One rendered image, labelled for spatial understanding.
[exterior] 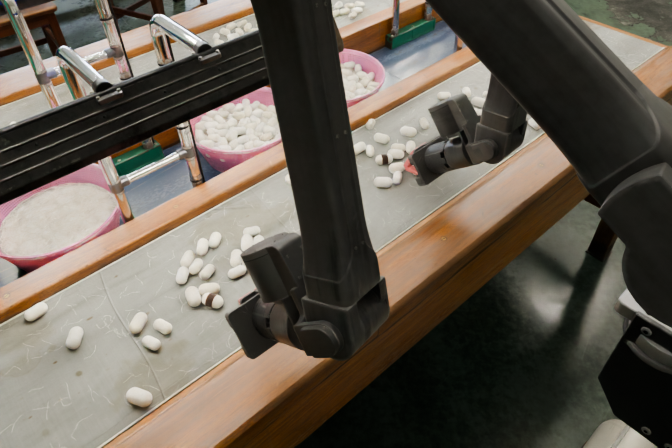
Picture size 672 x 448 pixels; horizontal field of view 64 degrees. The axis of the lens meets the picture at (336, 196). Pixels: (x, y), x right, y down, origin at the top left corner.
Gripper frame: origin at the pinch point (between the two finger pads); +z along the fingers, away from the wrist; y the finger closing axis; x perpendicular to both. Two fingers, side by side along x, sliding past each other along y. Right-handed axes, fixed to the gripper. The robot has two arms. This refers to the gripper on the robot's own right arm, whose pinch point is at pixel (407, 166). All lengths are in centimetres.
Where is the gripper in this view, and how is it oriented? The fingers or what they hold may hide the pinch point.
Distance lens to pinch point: 113.0
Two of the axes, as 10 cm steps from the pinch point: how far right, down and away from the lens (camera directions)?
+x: 4.6, 8.8, 1.4
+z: -4.8, 1.1, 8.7
